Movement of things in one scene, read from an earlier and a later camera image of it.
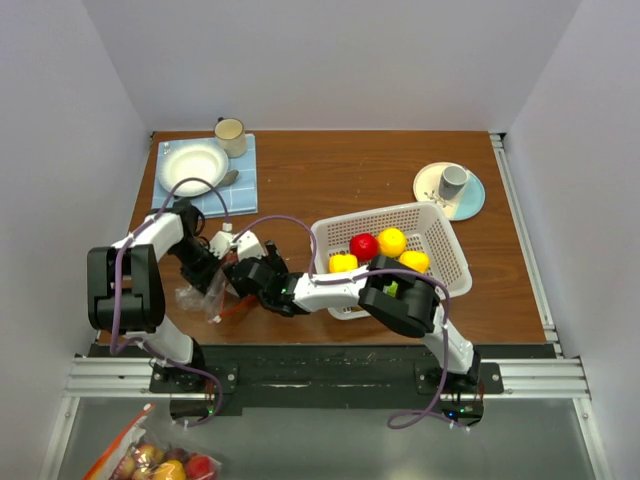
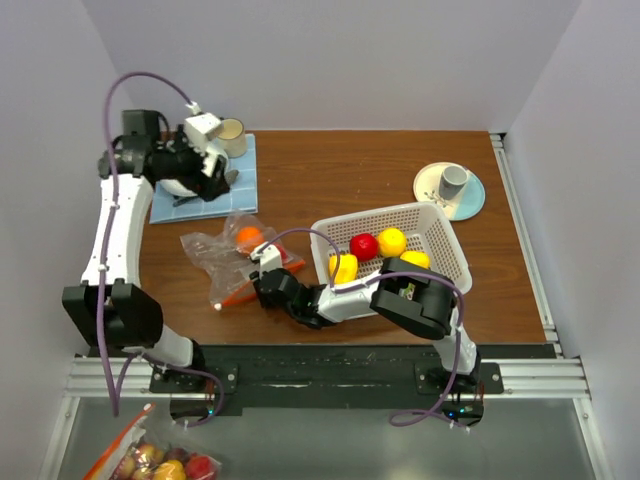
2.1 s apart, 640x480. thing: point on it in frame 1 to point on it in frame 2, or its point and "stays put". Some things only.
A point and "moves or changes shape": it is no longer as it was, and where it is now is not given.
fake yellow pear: (416, 259) stays put
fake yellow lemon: (391, 242) stays put
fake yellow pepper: (342, 262) stays put
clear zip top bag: (212, 302) moves or changes shape
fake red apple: (364, 246) stays put
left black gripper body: (197, 261) to (186, 165)
